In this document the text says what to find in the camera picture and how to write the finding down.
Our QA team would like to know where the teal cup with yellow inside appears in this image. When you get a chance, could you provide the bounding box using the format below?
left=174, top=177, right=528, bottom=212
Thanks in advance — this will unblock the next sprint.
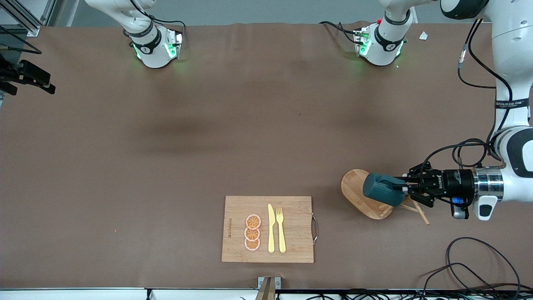
left=362, top=172, right=407, bottom=208

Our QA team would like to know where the wooden cup rack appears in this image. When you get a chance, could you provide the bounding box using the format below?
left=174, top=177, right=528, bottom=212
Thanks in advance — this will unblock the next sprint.
left=341, top=169, right=431, bottom=226

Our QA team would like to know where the bamboo cutting board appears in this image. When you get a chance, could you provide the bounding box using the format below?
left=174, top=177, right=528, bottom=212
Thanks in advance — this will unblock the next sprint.
left=222, top=196, right=319, bottom=264

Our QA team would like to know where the yellow plastic fork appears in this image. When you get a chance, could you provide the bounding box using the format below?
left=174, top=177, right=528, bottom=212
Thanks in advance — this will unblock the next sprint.
left=276, top=207, right=287, bottom=254

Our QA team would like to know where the yellow plastic knife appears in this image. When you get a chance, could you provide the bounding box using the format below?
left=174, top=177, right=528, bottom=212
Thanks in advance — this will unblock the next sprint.
left=267, top=204, right=276, bottom=253

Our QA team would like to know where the brown table cover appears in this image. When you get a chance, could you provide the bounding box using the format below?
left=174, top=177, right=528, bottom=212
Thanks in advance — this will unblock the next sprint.
left=0, top=22, right=533, bottom=290

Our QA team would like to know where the aluminium frame profile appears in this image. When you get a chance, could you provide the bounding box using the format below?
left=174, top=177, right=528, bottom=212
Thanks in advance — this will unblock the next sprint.
left=0, top=0, right=57, bottom=37

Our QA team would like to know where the looped black cable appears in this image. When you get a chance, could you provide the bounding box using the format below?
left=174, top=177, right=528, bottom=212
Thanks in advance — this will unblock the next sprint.
left=446, top=237, right=521, bottom=292
left=421, top=262, right=513, bottom=300

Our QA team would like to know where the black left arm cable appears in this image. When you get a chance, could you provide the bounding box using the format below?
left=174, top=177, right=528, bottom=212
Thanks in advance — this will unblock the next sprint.
left=421, top=19, right=514, bottom=169

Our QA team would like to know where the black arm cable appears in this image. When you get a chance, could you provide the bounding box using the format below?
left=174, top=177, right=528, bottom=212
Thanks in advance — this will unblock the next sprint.
left=421, top=19, right=514, bottom=169
left=129, top=0, right=187, bottom=42

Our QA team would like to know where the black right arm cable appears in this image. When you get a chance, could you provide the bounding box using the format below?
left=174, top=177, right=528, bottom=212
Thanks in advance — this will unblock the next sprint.
left=129, top=0, right=187, bottom=42

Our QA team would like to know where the black base cable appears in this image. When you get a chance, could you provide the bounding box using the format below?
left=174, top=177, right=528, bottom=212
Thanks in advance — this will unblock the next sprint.
left=319, top=21, right=359, bottom=44

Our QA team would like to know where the metal camera bracket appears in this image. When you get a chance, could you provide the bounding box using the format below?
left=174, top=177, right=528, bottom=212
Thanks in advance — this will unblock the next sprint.
left=257, top=276, right=281, bottom=300

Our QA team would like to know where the white table edge rail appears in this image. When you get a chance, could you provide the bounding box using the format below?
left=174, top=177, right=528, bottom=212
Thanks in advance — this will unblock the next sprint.
left=0, top=287, right=533, bottom=300

